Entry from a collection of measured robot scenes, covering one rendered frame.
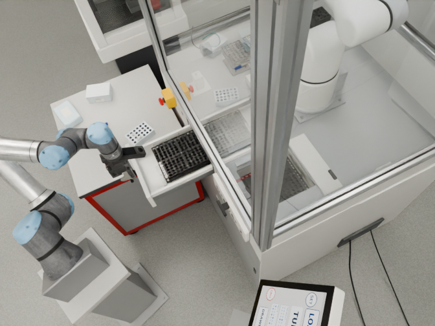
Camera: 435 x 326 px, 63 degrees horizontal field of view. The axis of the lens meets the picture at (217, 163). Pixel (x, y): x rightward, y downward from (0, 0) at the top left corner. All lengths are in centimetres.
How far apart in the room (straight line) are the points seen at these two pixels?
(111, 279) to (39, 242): 34
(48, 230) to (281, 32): 117
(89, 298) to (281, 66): 132
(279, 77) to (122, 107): 154
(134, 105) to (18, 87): 178
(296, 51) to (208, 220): 197
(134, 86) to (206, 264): 114
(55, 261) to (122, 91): 100
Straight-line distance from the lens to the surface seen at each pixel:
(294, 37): 46
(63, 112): 202
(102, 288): 159
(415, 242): 251
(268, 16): 45
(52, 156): 120
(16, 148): 128
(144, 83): 203
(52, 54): 369
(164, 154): 157
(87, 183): 178
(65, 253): 144
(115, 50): 211
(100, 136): 125
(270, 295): 121
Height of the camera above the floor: 222
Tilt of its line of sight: 61 degrees down
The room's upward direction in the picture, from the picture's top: 10 degrees counter-clockwise
